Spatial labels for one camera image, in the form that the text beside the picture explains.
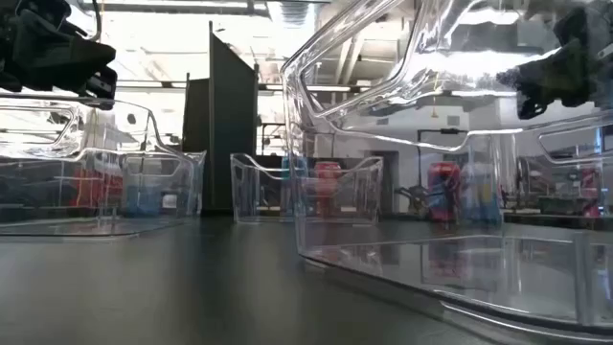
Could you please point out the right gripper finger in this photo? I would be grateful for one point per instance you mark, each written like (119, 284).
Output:
(551, 76)
(531, 106)

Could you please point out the red blurry equipment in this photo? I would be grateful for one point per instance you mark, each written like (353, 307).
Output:
(96, 189)

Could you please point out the metal shelf rack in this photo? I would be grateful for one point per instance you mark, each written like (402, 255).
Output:
(591, 191)

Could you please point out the blue silver Red Bull can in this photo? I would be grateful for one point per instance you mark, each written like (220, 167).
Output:
(293, 191)

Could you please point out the ceiling strip light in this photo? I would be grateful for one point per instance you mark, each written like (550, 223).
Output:
(330, 88)

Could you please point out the ribbed ceiling vent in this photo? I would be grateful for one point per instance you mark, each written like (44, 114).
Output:
(294, 12)

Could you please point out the clear plastic bin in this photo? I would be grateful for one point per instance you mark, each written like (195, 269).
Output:
(29, 144)
(254, 191)
(431, 278)

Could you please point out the black wheeled machine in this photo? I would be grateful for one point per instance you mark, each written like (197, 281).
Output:
(412, 199)

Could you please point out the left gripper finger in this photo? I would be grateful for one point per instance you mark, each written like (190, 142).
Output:
(105, 88)
(57, 57)

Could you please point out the black partition panel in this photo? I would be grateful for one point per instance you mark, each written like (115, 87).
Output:
(230, 120)

